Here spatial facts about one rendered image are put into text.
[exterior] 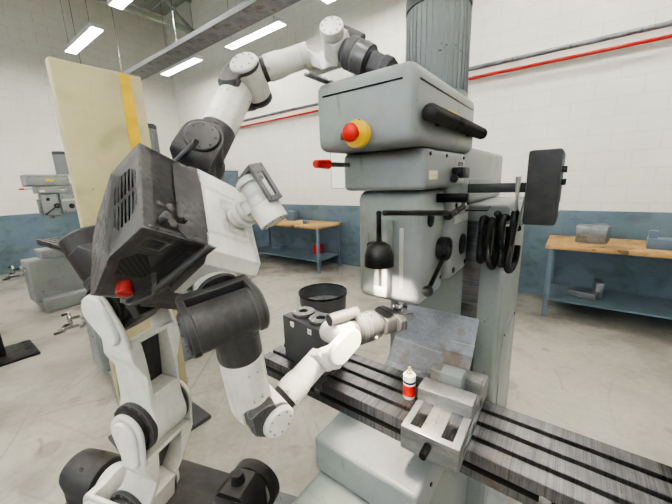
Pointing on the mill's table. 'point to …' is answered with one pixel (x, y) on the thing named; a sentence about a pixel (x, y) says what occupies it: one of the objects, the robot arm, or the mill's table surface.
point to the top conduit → (452, 121)
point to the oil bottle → (409, 384)
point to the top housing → (391, 110)
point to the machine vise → (443, 425)
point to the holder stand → (302, 332)
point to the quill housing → (404, 241)
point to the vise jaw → (447, 397)
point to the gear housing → (402, 169)
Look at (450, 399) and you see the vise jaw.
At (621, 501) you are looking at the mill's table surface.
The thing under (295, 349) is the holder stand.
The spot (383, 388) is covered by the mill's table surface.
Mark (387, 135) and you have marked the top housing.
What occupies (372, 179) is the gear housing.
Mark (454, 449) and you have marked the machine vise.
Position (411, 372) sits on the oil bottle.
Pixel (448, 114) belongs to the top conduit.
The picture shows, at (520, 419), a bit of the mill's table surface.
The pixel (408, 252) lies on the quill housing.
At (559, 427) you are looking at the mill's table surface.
